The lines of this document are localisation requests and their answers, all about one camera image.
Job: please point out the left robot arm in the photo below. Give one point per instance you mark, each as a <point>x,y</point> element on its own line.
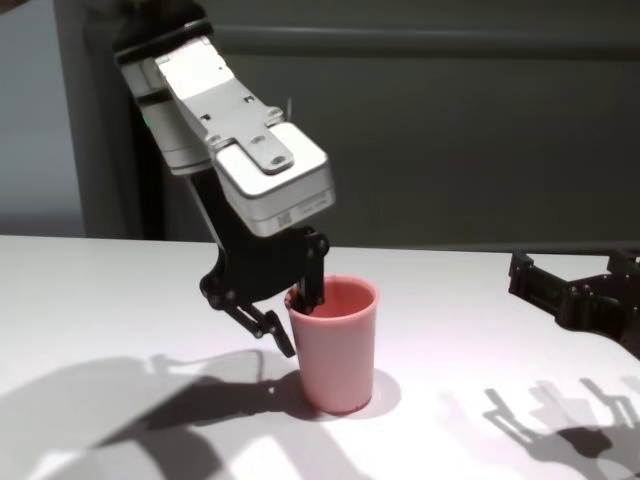
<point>165,130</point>

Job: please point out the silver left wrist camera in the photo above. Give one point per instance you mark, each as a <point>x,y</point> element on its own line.
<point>280,200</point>

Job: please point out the pink plastic cup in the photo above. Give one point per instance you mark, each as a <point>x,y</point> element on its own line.
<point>335,360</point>

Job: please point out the black vertical post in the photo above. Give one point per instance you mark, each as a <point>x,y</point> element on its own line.
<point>147,200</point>

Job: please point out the grey horizontal rail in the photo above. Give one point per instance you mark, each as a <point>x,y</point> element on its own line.
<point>450,42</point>

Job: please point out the grey vertical frame pillar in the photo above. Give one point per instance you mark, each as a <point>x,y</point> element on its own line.
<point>90,150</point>

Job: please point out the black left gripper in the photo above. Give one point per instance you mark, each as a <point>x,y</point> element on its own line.
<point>250,270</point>

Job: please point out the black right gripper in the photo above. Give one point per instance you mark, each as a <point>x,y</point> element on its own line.
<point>615,315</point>

